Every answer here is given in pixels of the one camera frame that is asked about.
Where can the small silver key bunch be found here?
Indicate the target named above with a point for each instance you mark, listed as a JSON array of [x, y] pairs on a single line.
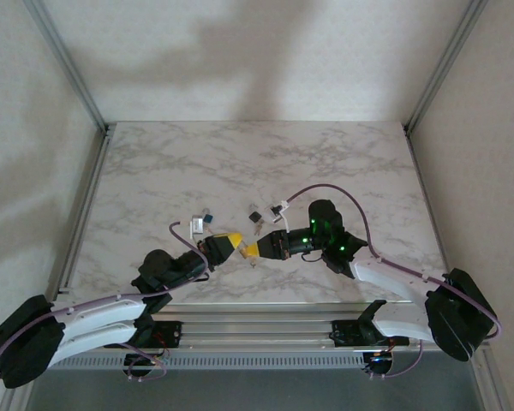
[[253, 261], [258, 229]]

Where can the black padlock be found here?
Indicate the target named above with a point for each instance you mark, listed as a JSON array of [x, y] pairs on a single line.
[[255, 218]]

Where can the blue padlock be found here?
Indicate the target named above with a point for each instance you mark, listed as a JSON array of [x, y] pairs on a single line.
[[208, 218]]

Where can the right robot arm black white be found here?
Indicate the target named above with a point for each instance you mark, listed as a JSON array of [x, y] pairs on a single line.
[[454, 317]]

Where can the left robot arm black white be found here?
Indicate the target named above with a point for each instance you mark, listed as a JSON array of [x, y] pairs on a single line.
[[25, 338]]

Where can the small circuit board with LED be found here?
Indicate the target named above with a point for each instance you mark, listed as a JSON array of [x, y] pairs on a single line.
[[379, 361], [147, 363]]

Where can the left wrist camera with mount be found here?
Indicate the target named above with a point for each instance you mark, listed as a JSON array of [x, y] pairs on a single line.
[[196, 224]]

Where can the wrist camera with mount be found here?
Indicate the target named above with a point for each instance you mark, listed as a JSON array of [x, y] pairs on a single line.
[[196, 224], [278, 210]]

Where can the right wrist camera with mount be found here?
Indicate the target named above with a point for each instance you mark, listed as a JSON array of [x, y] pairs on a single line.
[[278, 210]]

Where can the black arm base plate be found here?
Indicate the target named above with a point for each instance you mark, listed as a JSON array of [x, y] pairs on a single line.
[[344, 331], [171, 331]]

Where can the aluminium base frame rails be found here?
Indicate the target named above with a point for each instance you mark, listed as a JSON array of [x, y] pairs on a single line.
[[257, 329]]

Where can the aluminium side rail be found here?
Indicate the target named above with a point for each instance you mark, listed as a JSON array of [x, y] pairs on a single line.
[[88, 192]]

